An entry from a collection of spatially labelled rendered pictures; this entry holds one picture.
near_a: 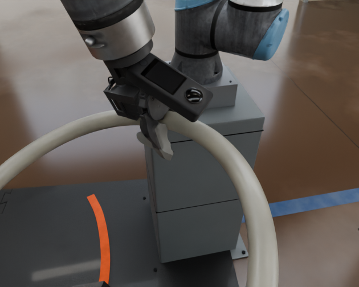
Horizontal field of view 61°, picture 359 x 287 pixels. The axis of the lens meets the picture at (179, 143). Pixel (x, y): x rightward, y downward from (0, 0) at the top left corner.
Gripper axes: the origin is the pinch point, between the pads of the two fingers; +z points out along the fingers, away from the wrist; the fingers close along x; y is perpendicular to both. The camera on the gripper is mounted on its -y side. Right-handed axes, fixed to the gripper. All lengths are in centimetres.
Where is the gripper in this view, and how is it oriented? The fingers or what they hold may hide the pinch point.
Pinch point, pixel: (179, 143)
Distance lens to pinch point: 53.2
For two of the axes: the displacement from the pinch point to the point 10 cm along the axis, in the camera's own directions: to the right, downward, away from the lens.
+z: 2.8, 6.3, 7.2
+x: -5.0, 7.4, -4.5
